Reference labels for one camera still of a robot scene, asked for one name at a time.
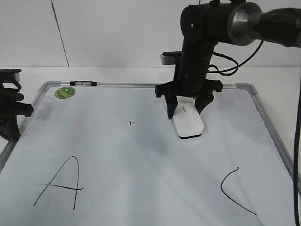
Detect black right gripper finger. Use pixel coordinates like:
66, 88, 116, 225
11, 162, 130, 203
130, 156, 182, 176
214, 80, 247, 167
165, 95, 178, 119
195, 92, 214, 114

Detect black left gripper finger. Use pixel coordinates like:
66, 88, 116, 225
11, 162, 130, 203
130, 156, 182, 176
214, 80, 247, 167
0, 115, 20, 141

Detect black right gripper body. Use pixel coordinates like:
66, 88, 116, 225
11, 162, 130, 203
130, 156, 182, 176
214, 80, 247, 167
155, 40, 222, 98

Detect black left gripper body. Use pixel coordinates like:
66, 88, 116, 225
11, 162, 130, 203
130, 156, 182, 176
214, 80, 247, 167
0, 80, 34, 119

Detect white whiteboard eraser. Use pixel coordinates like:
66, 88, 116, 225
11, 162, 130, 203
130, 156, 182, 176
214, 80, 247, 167
172, 103, 204, 139

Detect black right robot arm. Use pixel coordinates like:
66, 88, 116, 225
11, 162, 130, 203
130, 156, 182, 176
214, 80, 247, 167
155, 0, 301, 119

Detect green round magnet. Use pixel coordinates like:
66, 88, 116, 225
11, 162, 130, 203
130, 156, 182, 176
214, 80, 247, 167
55, 87, 76, 99

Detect black clear marker pen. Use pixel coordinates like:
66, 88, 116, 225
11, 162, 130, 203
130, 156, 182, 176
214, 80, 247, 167
70, 81, 97, 86

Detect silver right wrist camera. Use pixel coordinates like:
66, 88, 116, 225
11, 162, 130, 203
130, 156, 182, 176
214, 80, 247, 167
160, 51, 182, 65

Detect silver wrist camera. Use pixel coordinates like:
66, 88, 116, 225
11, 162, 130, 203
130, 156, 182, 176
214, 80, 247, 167
0, 69, 22, 83
160, 51, 182, 65

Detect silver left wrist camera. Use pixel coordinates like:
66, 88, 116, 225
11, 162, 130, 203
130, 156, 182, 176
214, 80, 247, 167
0, 69, 22, 83

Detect whiteboard with aluminium frame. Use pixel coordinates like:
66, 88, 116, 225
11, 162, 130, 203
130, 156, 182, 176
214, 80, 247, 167
0, 81, 295, 226

